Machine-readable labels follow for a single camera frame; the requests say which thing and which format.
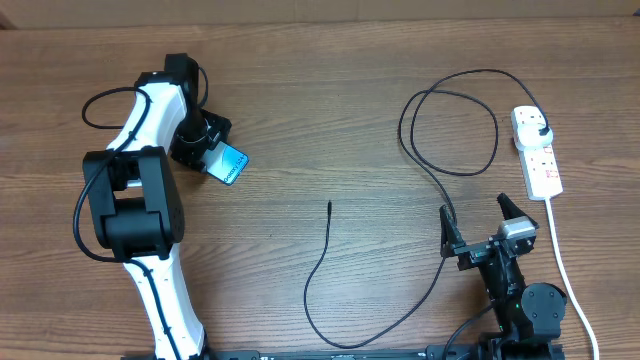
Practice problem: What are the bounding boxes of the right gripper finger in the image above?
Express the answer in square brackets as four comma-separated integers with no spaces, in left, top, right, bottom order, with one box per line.
[439,205,466,258]
[497,193,539,229]

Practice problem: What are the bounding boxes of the Samsung Galaxy smartphone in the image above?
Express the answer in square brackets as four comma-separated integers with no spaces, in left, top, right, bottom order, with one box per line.
[203,142,249,186]

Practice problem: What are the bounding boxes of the black USB charging cable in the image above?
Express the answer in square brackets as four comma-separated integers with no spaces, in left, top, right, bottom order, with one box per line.
[303,68,551,350]

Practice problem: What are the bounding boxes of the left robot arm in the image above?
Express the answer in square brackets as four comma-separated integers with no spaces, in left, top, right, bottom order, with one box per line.
[72,53,231,359]

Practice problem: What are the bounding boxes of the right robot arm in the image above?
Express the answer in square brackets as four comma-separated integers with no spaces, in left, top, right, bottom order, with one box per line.
[426,193,567,360]

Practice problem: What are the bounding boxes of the white charger plug adapter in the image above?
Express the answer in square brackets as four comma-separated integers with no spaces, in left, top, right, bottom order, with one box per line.
[514,123,554,151]

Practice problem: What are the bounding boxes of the white power strip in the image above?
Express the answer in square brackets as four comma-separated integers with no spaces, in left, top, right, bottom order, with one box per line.
[511,106,563,201]

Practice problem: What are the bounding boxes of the white power strip cord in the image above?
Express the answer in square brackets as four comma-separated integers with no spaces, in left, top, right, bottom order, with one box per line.
[543,197,601,360]

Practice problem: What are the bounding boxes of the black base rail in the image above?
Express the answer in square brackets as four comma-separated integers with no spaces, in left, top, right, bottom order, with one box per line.
[120,345,566,360]

